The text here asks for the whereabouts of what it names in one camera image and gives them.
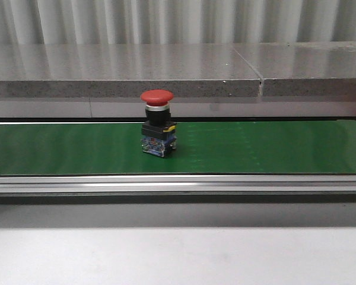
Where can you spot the grey stone slab left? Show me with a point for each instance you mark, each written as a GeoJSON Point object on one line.
{"type": "Point", "coordinates": [116, 71]}

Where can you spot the grey stone slab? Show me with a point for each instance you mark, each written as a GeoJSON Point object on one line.
{"type": "Point", "coordinates": [116, 71]}
{"type": "Point", "coordinates": [303, 69]}

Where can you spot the silver aluminium conveyor rail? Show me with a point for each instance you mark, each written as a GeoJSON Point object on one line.
{"type": "Point", "coordinates": [177, 184]}

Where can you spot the green conveyor belt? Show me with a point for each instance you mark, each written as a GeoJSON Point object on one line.
{"type": "Point", "coordinates": [202, 147]}

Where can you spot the grey stone slab right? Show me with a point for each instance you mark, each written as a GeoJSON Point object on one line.
{"type": "Point", "coordinates": [303, 69]}

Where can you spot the white corrugated curtain backdrop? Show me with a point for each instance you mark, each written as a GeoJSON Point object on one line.
{"type": "Point", "coordinates": [161, 22]}

